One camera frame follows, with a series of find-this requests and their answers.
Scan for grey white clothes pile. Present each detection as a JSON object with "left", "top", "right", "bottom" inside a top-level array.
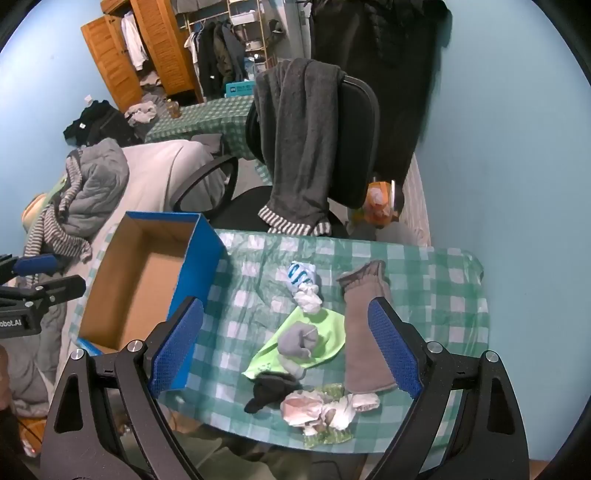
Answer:
[{"left": 126, "top": 102, "right": 159, "bottom": 126}]

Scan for grey white striped garment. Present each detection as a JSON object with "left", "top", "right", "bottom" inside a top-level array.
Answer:
[{"left": 23, "top": 152, "right": 94, "bottom": 262}]

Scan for yellow green plush pillow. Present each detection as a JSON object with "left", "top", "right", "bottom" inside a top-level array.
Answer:
[{"left": 21, "top": 175, "right": 70, "bottom": 228}]

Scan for light green cloth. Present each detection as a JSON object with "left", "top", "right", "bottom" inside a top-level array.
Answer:
[{"left": 241, "top": 307, "right": 347, "bottom": 381}]

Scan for green checkered tablecloth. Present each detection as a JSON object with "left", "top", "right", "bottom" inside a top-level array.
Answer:
[{"left": 157, "top": 228, "right": 490, "bottom": 455}]

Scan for orange plastic bag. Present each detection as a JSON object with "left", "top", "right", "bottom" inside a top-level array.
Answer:
[{"left": 362, "top": 180, "right": 404, "bottom": 229}]

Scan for grey sock ball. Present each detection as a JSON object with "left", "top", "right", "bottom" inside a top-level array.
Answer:
[{"left": 277, "top": 322, "right": 320, "bottom": 377}]

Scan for grey puffy jacket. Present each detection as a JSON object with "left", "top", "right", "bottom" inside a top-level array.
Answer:
[{"left": 46, "top": 137, "right": 130, "bottom": 241}]

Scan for white hanging garment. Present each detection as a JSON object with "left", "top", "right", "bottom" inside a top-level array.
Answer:
[{"left": 121, "top": 11, "right": 150, "bottom": 72}]

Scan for dark hanging jackets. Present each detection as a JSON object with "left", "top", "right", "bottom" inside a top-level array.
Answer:
[{"left": 185, "top": 21, "right": 251, "bottom": 99}]

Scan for black sock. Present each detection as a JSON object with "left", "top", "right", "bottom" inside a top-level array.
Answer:
[{"left": 244, "top": 371, "right": 303, "bottom": 415}]

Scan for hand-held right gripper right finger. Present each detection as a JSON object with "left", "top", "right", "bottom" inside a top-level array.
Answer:
[{"left": 367, "top": 296, "right": 530, "bottom": 480}]

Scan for brown long sock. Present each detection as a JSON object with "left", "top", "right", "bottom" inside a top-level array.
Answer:
[{"left": 336, "top": 260, "right": 399, "bottom": 394}]

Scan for blue carton box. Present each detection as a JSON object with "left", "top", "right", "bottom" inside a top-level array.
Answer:
[{"left": 225, "top": 80, "right": 257, "bottom": 99}]

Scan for blue cardboard box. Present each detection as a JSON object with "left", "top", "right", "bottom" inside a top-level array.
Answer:
[{"left": 76, "top": 211, "right": 229, "bottom": 391}]

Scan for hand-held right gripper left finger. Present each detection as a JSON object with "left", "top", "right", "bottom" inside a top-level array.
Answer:
[{"left": 41, "top": 296, "right": 205, "bottom": 480}]

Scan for black clothes pile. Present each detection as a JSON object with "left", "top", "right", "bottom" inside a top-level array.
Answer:
[{"left": 63, "top": 99, "right": 140, "bottom": 147}]

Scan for white blue-striped sock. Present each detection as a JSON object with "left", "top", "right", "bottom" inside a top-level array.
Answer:
[{"left": 287, "top": 261, "right": 321, "bottom": 315}]

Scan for wooden wardrobe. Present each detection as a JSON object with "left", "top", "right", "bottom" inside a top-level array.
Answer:
[{"left": 81, "top": 0, "right": 204, "bottom": 112}]

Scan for knotted white plastic bag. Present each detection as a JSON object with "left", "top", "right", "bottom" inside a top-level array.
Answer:
[{"left": 280, "top": 389, "right": 382, "bottom": 435}]

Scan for bed with white sheet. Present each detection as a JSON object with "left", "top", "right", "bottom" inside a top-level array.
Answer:
[{"left": 9, "top": 138, "right": 228, "bottom": 416}]

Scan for black office chair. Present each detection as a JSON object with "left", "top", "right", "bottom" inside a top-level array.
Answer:
[{"left": 173, "top": 76, "right": 382, "bottom": 239}]

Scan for green checkered table cover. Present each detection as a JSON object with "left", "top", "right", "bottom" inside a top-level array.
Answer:
[{"left": 144, "top": 97, "right": 273, "bottom": 182}]

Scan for dark grey sweater on chair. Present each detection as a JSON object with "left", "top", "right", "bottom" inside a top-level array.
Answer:
[{"left": 253, "top": 58, "right": 348, "bottom": 237}]

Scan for black hanging coat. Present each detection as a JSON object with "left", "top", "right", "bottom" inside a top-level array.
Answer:
[{"left": 309, "top": 0, "right": 451, "bottom": 155}]

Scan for dark grey cushion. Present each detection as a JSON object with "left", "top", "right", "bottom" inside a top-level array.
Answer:
[{"left": 191, "top": 133, "right": 225, "bottom": 156}]

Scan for green floral cloth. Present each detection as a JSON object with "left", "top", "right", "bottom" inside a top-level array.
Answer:
[{"left": 302, "top": 383, "right": 357, "bottom": 448}]

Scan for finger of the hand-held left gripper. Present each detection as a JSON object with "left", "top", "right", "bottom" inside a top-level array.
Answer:
[
  {"left": 0, "top": 275, "right": 87, "bottom": 308},
  {"left": 0, "top": 253, "right": 59, "bottom": 283}
]

